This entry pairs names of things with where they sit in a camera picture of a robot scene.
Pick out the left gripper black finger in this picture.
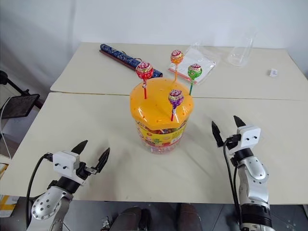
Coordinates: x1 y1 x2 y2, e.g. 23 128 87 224
94 147 111 173
70 139 88 155

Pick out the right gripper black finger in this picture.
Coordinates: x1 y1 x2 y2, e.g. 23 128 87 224
211 120 225 148
233 115 246 128

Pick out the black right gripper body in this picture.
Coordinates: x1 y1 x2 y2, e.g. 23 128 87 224
223 134 241 149

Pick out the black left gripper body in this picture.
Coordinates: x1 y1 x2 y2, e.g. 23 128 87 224
75 161 99 180

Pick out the purple wrapped lollipop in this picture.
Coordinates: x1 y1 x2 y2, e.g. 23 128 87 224
168 89 185 122

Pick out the green wrapped lollipop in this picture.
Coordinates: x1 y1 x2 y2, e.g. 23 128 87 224
187 63 203 96

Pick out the orange wrapped lollipop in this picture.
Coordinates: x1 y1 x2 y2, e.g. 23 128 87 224
169 49 185 85

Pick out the red wrapped lollipop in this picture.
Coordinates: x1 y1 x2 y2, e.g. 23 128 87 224
135 61 154 100

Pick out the clear candy jar yellow lid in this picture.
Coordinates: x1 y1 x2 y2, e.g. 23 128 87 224
129 77 194 155

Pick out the dark rounded shape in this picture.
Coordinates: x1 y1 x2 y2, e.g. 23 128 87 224
177 203 203 231
115 206 152 231

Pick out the clear plastic cup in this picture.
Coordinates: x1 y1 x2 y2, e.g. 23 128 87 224
225 30 257 67

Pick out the clear plastic zip bag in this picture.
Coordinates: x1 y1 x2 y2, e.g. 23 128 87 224
167 42 218 85

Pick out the black flat panel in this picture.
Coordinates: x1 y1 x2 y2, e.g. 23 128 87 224
0 93 41 120

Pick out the yellow cardboard box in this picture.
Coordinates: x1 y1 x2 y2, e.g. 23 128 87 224
0 194 19 215

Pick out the long blue patterned box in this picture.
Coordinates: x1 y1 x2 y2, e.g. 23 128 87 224
99 43 164 78

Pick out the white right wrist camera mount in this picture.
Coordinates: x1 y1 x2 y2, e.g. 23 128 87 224
228 125 262 155

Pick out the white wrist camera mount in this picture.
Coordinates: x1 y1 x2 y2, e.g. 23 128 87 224
51 151 88 187
228 125 262 155

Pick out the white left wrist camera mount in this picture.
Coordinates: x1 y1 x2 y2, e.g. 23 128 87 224
51 151 88 187

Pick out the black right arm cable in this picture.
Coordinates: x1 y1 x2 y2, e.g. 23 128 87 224
222 135 243 228

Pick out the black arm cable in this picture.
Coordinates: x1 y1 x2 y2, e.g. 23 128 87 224
222 135 243 228
26 153 53 226

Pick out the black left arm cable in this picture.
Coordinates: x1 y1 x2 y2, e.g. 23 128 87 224
26 153 53 226

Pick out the thin white cable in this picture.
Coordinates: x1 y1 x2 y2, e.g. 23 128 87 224
0 103 12 160

